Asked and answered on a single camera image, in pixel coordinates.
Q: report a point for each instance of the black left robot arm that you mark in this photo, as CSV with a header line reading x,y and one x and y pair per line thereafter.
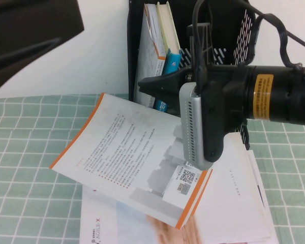
x,y
28,30

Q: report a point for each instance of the blue spine book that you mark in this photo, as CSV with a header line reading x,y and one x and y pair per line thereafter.
x,y
167,28

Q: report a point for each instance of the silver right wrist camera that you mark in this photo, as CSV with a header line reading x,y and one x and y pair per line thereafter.
x,y
190,127

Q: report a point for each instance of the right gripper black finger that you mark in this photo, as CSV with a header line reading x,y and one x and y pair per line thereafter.
x,y
165,94
167,78

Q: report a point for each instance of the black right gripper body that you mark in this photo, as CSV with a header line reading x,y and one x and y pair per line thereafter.
x,y
231,84

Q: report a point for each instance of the worn white orange book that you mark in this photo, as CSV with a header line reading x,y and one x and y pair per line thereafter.
x,y
147,63

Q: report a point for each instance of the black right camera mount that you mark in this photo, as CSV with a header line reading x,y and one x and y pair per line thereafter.
x,y
213,132

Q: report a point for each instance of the white book with orange stripe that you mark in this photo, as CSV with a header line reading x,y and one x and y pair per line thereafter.
x,y
117,147

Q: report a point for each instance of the white booklet with colour prints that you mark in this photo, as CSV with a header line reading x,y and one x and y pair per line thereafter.
x,y
274,237

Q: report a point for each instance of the black mesh book holder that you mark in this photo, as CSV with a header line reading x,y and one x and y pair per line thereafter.
x,y
226,30

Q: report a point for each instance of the green checked tablecloth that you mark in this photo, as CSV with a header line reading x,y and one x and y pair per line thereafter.
x,y
28,152

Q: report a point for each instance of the AgileX robot brochure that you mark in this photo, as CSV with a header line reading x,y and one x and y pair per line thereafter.
x,y
226,203

